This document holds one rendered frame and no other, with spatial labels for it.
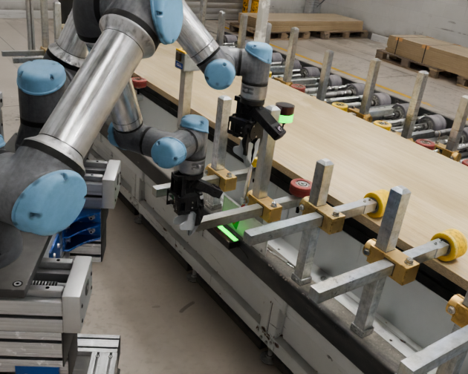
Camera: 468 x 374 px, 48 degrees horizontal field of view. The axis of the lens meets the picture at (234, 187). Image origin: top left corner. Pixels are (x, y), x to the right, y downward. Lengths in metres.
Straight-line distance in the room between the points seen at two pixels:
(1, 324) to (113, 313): 1.46
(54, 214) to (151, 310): 1.70
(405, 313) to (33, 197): 1.16
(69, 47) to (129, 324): 1.37
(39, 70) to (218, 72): 0.45
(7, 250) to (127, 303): 1.59
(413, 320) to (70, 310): 1.00
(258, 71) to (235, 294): 1.23
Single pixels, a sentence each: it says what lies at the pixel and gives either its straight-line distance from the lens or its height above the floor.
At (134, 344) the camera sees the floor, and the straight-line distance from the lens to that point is 2.39.
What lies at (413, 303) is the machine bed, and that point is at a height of 0.73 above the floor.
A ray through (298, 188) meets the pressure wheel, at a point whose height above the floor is 0.90.
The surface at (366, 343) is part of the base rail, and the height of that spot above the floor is 0.70.
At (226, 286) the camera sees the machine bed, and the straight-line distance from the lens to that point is 2.46.
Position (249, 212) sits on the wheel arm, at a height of 0.85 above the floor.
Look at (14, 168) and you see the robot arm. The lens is 0.91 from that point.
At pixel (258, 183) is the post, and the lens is 1.68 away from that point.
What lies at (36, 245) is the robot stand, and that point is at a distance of 1.11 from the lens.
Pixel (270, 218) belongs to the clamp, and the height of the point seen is 0.84.
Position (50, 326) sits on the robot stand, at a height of 0.92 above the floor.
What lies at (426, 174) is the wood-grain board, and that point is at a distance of 2.08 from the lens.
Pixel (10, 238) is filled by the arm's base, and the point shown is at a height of 1.08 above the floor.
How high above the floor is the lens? 1.64
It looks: 26 degrees down
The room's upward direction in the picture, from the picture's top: 7 degrees clockwise
